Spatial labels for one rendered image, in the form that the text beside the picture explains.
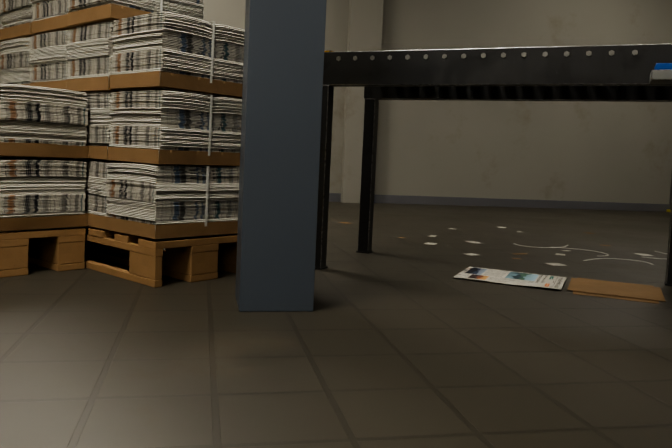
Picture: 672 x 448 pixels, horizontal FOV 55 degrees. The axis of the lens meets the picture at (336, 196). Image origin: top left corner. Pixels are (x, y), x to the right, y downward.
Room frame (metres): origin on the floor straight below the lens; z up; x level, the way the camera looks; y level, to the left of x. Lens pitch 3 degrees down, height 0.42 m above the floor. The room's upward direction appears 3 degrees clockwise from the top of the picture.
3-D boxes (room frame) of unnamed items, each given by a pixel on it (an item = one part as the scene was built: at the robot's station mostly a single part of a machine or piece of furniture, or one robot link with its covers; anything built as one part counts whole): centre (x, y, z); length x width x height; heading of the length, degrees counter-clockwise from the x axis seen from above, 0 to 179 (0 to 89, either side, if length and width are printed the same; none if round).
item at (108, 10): (2.26, 0.81, 0.86); 0.29 x 0.16 x 0.04; 50
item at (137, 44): (2.45, 0.85, 0.42); 1.17 x 0.39 x 0.83; 49
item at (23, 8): (2.73, 1.18, 0.95); 0.38 x 0.29 x 0.23; 139
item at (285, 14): (1.80, 0.17, 0.50); 0.20 x 0.20 x 1.00; 12
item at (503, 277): (2.36, -0.66, 0.00); 0.37 x 0.28 x 0.01; 67
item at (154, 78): (2.45, 0.85, 0.40); 1.16 x 0.38 x 0.51; 49
